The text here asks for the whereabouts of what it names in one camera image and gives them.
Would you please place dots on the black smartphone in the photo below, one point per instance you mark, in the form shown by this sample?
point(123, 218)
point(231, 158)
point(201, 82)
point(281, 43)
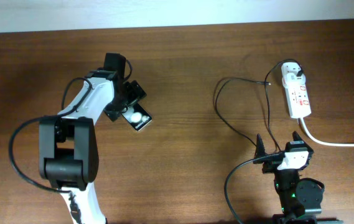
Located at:
point(137, 117)

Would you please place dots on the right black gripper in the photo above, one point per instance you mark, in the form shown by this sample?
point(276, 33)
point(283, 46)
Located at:
point(270, 166)

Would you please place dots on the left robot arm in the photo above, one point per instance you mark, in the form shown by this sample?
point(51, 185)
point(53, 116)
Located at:
point(68, 152)

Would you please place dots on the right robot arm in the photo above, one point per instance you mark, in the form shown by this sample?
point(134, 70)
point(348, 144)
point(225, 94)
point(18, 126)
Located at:
point(300, 198)

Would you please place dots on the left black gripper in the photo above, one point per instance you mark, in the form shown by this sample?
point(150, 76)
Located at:
point(112, 111)

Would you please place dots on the white usb charger adapter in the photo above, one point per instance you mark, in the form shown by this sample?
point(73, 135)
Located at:
point(292, 74)

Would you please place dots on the white power strip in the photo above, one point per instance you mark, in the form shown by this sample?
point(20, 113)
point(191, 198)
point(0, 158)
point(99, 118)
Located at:
point(298, 101)

